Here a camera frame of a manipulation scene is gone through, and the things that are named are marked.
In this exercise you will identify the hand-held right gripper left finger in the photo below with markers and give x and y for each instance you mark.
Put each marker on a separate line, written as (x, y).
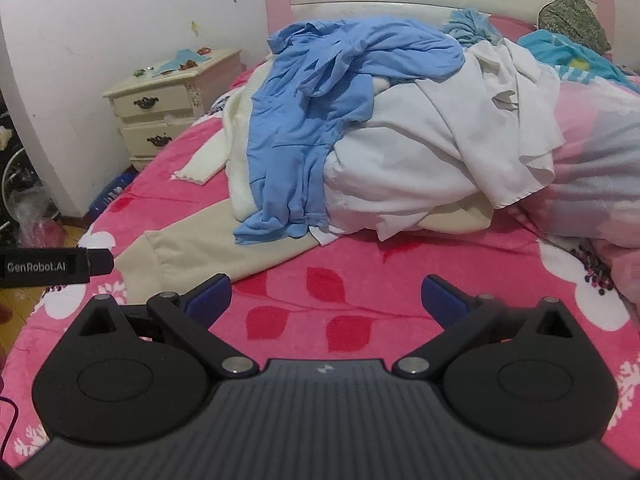
(212, 301)

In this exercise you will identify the pink floral blanket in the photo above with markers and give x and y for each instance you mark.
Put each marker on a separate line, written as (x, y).
(350, 280)

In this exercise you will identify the wheelchair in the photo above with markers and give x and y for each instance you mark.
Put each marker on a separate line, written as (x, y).
(15, 170)

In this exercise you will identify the white shirt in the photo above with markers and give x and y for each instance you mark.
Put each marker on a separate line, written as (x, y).
(425, 150)

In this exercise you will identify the blue sweatshirt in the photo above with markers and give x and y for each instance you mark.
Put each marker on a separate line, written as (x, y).
(300, 125)

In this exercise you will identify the cream knit sweater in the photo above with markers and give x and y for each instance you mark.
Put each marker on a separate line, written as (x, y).
(235, 135)

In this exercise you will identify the light blue fringed scarf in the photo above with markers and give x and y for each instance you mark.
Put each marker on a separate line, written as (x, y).
(470, 25)

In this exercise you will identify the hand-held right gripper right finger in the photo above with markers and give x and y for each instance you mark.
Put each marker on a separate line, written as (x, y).
(441, 305)

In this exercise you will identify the dark blue packet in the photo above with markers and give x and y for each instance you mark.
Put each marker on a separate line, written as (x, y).
(107, 192)

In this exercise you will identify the teal striped cloth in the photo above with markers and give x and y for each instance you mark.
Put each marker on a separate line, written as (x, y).
(550, 47)

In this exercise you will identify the beige garment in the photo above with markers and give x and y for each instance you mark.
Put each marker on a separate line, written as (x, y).
(200, 245)

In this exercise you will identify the pink grey quilt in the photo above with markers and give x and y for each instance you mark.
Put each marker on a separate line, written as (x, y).
(595, 160)

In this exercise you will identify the blue paper sheet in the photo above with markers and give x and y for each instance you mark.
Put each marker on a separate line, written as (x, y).
(177, 60)

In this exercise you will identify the cream nightstand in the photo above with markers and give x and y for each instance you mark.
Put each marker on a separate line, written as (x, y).
(165, 95)

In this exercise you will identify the olive patterned pillow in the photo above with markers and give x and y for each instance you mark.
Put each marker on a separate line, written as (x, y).
(575, 17)

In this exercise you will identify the pink clear plastic bag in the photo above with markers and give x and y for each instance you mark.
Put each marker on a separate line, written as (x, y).
(35, 215)

